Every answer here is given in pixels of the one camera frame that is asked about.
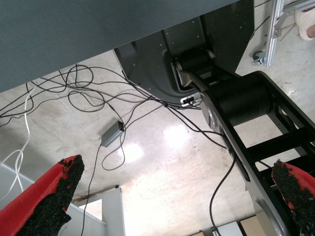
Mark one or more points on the small silver connector hub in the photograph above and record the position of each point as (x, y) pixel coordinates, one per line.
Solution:
(194, 99)

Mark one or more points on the black robot base chassis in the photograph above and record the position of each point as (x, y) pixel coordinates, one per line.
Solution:
(147, 61)

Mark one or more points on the dark grey table cloth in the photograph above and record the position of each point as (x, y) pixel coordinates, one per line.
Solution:
(73, 29)

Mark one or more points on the aluminium profile frame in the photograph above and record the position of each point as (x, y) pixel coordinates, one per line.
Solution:
(273, 29)

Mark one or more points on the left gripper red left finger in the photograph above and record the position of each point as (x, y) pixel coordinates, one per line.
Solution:
(37, 209)

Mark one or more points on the brown cardboard box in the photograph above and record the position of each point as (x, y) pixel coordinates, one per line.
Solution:
(248, 226)

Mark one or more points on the white shoe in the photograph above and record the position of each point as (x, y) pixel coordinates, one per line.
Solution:
(306, 24)

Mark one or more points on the black torso frame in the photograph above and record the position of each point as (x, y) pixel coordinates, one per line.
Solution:
(241, 98)

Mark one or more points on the grey caster wheel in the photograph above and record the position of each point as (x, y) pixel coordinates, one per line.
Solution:
(258, 57)

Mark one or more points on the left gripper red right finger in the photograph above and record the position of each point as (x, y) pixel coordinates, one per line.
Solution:
(297, 194)

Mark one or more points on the grey power adapter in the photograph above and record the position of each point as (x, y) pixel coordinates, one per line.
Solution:
(112, 135)

